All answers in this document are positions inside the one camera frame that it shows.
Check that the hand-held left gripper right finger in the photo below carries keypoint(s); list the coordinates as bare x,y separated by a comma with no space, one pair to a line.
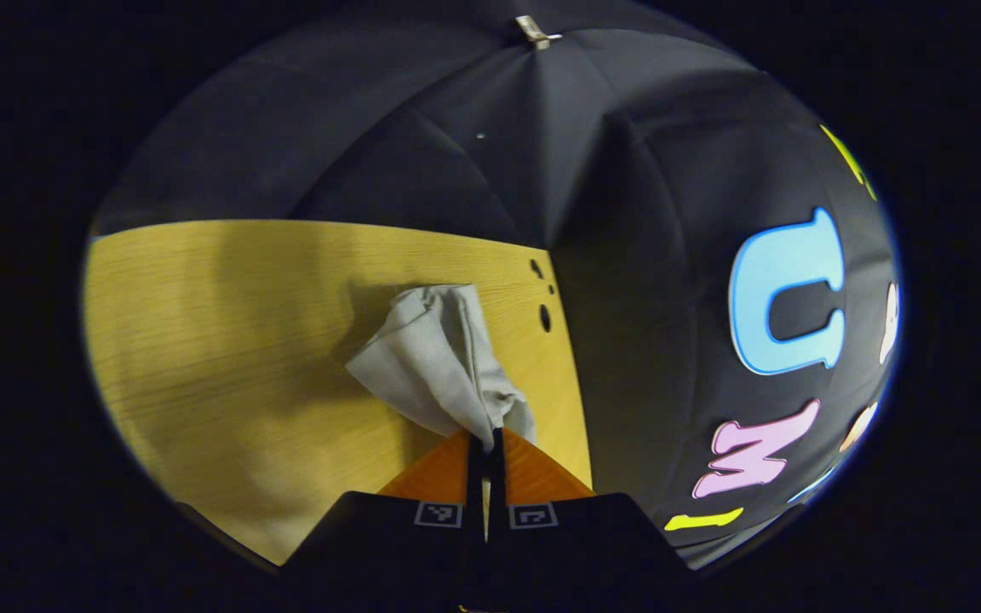
499,511

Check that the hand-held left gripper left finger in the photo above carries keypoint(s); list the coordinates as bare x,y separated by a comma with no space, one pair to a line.
475,511

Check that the white jeans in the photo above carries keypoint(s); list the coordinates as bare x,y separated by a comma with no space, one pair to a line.
431,358

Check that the silver metal clamp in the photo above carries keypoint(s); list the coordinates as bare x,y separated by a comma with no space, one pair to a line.
536,32

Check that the black backdrop cloth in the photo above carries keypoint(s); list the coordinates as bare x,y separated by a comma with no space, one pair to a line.
610,255

